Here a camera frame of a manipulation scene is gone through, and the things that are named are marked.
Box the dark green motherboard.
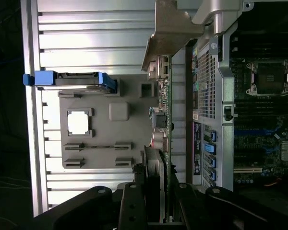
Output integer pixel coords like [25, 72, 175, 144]
[230, 57, 288, 185]

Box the grey parts rack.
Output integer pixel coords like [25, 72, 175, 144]
[58, 74, 159, 170]

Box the black case latch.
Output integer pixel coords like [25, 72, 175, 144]
[223, 105, 235, 122]

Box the black RAM slot bank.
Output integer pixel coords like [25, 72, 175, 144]
[234, 95, 284, 118]

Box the CPU socket with metal frame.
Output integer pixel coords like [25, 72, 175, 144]
[245, 59, 288, 97]

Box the disk in blue carrier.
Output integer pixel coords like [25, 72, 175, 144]
[23, 70, 118, 94]

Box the silver open PC case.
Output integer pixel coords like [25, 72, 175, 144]
[185, 0, 288, 195]

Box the dark case label sticker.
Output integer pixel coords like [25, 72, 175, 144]
[192, 121, 204, 181]

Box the silver CPU chip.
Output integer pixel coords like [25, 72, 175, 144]
[67, 111, 91, 135]

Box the large blue card retention clip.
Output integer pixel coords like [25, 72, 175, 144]
[203, 142, 217, 154]

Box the white expansion slot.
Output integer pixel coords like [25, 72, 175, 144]
[233, 167, 264, 174]

